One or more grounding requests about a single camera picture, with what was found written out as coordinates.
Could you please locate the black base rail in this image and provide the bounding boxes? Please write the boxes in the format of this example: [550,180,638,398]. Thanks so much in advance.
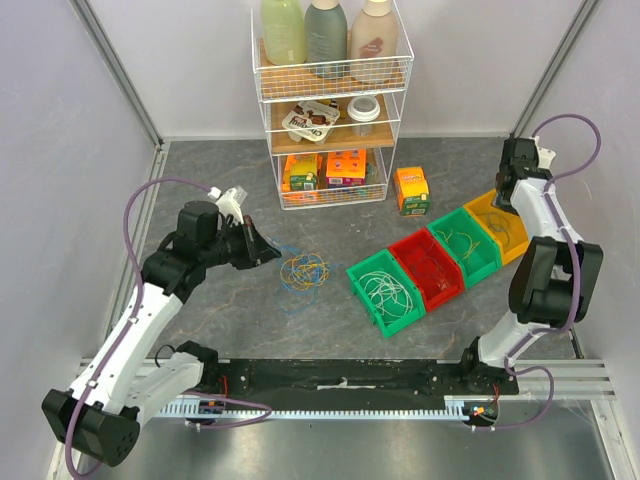
[196,359,519,412]

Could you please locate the white cable duct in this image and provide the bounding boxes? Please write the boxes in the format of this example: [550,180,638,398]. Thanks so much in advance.
[155,396,489,421]

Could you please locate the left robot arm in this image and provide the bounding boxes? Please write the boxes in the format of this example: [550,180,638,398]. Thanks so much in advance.
[42,201,281,467]

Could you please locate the yellow bin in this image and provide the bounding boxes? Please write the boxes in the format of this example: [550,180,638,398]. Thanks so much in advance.
[463,189,529,265]

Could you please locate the sponge box in rack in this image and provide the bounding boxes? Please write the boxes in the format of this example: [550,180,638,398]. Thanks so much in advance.
[283,153,321,192]

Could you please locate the front green bin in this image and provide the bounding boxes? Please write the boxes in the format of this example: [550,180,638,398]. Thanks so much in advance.
[346,249,426,338]

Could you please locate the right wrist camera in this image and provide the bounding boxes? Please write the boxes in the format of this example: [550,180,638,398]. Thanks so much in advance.
[537,146,556,170]

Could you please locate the green bin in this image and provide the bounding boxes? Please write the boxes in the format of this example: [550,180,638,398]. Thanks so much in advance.
[427,207,502,289]
[346,249,426,338]

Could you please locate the green sponges in rack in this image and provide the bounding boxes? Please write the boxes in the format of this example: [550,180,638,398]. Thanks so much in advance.
[365,163,379,185]

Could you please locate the yogurt cup pack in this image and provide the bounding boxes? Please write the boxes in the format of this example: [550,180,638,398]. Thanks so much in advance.
[282,100,340,145]

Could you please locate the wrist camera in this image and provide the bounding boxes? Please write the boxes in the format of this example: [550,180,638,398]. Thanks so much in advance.
[207,186,247,224]
[537,146,556,170]

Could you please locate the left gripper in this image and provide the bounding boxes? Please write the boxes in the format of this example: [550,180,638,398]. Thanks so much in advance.
[201,215,281,270]

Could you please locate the white wire shelf rack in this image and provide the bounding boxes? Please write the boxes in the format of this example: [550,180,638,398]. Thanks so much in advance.
[251,1,414,210]

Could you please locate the red bin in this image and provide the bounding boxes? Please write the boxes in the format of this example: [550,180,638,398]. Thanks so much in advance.
[389,228,465,313]

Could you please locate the white cable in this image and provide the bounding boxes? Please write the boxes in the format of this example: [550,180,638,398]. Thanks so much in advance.
[360,269,417,321]

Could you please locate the light green bottle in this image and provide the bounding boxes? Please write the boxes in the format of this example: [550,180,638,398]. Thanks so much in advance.
[260,0,307,66]

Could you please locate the sponge box on table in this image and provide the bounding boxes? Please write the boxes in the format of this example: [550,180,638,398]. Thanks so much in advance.
[394,167,431,216]

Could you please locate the grey green bottle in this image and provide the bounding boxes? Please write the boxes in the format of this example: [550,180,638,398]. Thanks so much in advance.
[304,0,348,79]

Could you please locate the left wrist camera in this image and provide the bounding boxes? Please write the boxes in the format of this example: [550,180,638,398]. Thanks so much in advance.
[207,186,247,224]

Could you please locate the rear green bin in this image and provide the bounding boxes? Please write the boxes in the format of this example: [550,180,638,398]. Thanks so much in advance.
[427,207,502,289]

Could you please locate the beige brown bottle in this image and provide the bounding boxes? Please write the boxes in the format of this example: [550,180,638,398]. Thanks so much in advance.
[349,0,399,84]

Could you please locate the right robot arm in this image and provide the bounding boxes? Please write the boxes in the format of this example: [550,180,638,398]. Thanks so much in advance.
[457,136,604,394]

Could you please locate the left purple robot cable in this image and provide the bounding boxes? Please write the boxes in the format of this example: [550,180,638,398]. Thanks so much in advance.
[63,178,216,479]

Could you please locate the clear cup with lid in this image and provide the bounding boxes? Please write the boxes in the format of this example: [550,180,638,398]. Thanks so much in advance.
[347,95,380,136]

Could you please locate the pink orange box in rack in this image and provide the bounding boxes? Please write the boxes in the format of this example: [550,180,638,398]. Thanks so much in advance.
[325,149,367,188]

